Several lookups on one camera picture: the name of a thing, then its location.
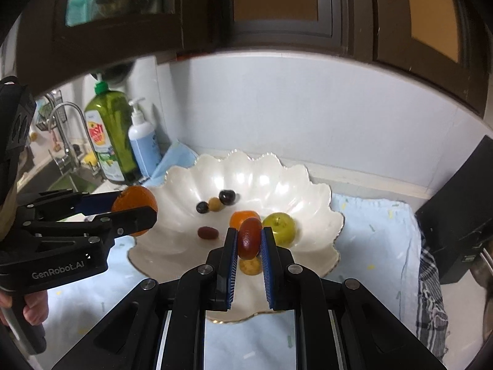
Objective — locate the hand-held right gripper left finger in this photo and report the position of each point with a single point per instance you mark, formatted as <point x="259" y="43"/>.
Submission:
<point x="231" y="269"/>

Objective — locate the orange with stem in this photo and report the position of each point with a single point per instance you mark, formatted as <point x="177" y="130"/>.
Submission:
<point x="138" y="198"/>

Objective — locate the curved chrome faucet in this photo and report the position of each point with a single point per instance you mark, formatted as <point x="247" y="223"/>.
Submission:
<point x="73" y="105"/>

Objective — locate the chrome tap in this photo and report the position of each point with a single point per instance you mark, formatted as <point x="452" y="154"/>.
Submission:
<point x="63" y="164"/>

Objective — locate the white blue pump bottle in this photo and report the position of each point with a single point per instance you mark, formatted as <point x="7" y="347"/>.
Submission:
<point x="144" y="150"/>

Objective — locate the green dish soap bottle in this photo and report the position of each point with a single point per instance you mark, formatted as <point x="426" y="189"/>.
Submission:
<point x="111" y="131"/>

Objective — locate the brown longan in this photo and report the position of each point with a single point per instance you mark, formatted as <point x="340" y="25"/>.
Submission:
<point x="214" y="204"/>

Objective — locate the small yellow fruit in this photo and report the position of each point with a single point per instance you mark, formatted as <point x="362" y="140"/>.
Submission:
<point x="249" y="266"/>

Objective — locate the yellow sponge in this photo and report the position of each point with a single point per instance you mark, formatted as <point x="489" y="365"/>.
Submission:
<point x="91" y="158"/>

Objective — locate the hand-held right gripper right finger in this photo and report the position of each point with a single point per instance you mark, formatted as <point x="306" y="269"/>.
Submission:
<point x="268" y="269"/>

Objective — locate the black knife block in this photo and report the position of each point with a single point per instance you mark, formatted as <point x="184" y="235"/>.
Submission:
<point x="458" y="216"/>

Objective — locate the light blue cloth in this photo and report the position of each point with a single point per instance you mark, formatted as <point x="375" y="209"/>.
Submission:
<point x="369" y="246"/>

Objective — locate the green round fruit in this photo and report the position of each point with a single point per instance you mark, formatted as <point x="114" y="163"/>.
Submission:
<point x="279" y="229"/>

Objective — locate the person's left hand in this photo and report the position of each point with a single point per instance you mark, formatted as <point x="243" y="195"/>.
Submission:
<point x="36" y="308"/>

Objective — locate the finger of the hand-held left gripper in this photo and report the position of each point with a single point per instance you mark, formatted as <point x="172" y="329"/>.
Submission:
<point x="100" y="201"/>
<point x="131" y="219"/>

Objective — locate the white scalloped ceramic bowl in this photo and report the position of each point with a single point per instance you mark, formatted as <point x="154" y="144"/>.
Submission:
<point x="181" y="200"/>

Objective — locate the dark purple plum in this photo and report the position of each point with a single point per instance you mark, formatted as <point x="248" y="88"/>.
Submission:
<point x="227" y="196"/>
<point x="202" y="207"/>

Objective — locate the kitchen sink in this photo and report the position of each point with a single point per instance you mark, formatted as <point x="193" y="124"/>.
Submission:
<point x="67" y="183"/>

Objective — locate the checked cloth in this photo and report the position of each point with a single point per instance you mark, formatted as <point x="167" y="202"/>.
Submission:
<point x="429" y="296"/>

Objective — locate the dark wooden wall cabinet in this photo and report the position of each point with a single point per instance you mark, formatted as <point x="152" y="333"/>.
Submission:
<point x="269" y="7"/>

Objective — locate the red date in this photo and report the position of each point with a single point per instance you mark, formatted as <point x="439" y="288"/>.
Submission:
<point x="249" y="242"/>
<point x="208" y="233"/>

